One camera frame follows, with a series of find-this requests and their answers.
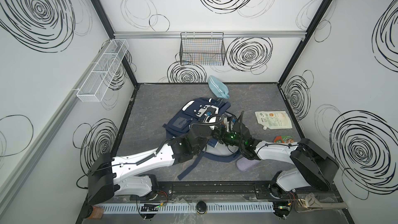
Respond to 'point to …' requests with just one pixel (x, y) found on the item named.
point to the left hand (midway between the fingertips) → (221, 117)
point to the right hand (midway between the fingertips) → (208, 135)
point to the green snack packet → (284, 139)
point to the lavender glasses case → (243, 164)
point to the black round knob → (201, 207)
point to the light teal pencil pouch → (218, 87)
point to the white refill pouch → (273, 120)
